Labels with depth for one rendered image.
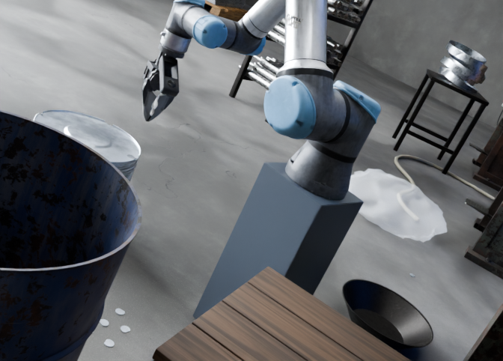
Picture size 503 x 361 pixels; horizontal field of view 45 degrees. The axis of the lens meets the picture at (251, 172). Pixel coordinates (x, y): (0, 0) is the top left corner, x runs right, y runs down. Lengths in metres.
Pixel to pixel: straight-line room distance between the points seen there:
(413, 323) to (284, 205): 0.80
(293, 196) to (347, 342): 0.38
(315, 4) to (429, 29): 6.72
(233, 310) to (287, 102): 0.42
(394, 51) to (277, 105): 6.83
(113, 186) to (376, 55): 7.20
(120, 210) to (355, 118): 0.56
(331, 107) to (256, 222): 0.33
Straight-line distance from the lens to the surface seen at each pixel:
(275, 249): 1.35
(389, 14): 8.02
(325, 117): 1.20
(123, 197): 0.94
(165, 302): 1.56
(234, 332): 0.95
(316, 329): 1.06
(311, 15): 1.24
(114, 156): 1.62
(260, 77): 3.49
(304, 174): 1.31
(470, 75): 4.18
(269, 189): 1.34
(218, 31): 1.51
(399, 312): 2.01
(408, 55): 7.98
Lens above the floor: 0.88
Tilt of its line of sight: 20 degrees down
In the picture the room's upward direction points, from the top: 25 degrees clockwise
